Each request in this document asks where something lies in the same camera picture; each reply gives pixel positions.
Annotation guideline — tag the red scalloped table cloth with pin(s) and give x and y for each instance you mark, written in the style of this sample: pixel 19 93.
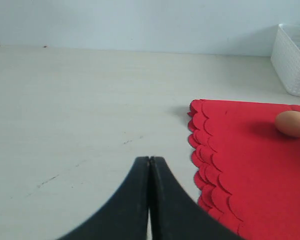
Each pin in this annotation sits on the red scalloped table cloth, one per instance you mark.
pixel 248 172

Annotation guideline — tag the brown egg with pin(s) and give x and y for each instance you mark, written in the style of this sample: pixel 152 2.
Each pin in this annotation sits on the brown egg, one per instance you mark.
pixel 288 123

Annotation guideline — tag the white woven plastic basket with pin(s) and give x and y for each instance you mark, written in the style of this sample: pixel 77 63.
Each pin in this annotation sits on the white woven plastic basket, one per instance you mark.
pixel 285 57

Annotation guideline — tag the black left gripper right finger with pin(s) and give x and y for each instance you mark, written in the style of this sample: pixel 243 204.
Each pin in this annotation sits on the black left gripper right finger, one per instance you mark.
pixel 173 214

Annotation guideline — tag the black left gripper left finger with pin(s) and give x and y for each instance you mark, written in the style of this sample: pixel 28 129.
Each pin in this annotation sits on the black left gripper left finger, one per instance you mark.
pixel 125 215

